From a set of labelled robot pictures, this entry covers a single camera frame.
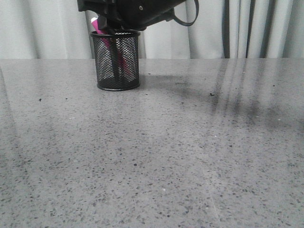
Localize pink marker pen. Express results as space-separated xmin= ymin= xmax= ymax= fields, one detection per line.
xmin=91 ymin=17 xmax=126 ymax=83

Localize black mesh pen cup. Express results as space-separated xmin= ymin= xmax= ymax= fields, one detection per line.
xmin=91 ymin=30 xmax=140 ymax=91

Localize black cable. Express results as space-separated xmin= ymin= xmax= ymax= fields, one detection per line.
xmin=166 ymin=0 xmax=200 ymax=26

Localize grey curtain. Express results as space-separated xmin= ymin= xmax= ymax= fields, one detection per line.
xmin=0 ymin=0 xmax=304 ymax=59

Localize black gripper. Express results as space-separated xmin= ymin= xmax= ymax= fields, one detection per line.
xmin=77 ymin=0 xmax=190 ymax=30

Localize grey orange scissors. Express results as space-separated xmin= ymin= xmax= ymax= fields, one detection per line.
xmin=108 ymin=28 xmax=122 ymax=84

